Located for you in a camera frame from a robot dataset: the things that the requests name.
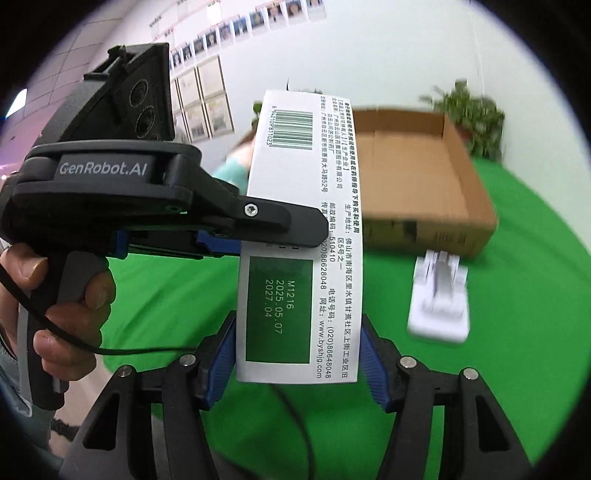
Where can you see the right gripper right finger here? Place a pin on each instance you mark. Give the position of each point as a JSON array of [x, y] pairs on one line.
[[479, 441]]

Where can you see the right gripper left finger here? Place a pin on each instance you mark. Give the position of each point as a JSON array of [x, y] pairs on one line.
[[115, 439]]

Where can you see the white and green medicine box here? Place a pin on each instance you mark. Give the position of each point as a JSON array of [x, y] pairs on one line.
[[300, 278]]

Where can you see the person's left hand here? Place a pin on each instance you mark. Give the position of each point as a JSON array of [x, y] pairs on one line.
[[83, 319]]

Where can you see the green tablecloth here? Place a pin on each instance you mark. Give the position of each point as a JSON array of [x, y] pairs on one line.
[[529, 294]]

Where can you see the large cardboard box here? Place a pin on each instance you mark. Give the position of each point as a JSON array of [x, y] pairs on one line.
[[419, 188]]

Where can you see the right potted plant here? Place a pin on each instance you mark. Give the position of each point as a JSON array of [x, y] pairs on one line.
[[478, 119]]

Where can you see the row of portrait photos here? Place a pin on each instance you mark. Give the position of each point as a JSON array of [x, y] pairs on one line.
[[196, 30]]

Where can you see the black camera module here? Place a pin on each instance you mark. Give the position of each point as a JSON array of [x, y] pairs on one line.
[[126, 97]]

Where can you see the framed certificates on wall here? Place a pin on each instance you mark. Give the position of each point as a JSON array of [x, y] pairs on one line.
[[200, 105]]

